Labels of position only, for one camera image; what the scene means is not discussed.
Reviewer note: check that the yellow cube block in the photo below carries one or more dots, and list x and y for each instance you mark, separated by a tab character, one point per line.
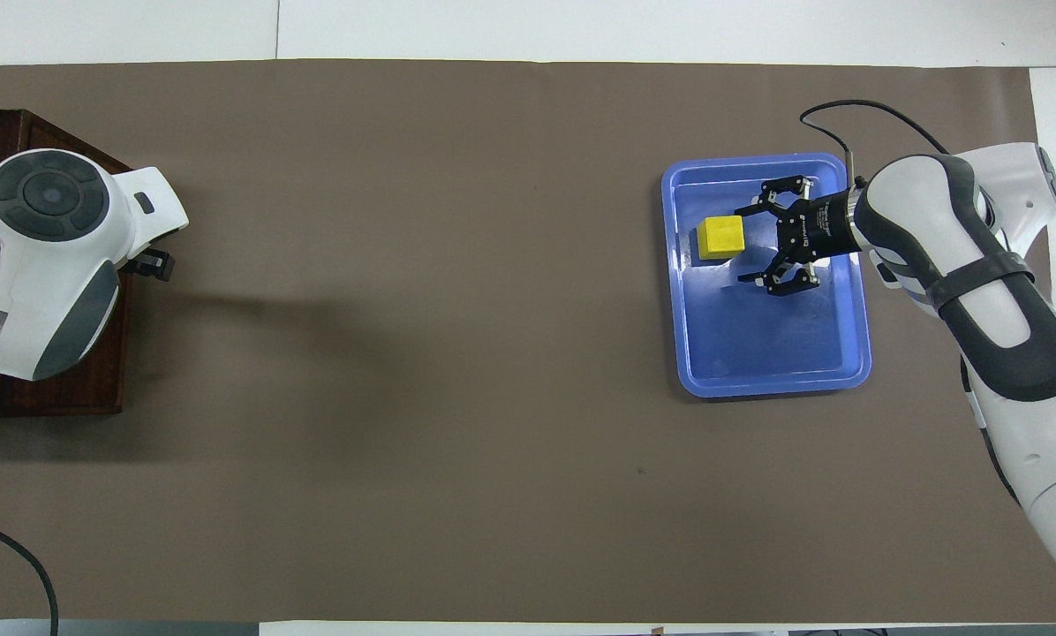
722	237

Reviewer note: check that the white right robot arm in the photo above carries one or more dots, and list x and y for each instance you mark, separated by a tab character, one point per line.
1005	300

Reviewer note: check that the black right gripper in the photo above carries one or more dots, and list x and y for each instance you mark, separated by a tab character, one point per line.
815	225

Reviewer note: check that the blue plastic tray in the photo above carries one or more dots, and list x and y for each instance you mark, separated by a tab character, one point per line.
775	344

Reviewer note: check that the brown table mat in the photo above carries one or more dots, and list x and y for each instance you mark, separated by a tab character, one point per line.
448	353

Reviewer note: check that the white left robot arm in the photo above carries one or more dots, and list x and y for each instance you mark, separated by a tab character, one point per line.
42	265

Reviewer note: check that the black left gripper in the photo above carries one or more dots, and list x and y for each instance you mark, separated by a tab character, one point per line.
153	265

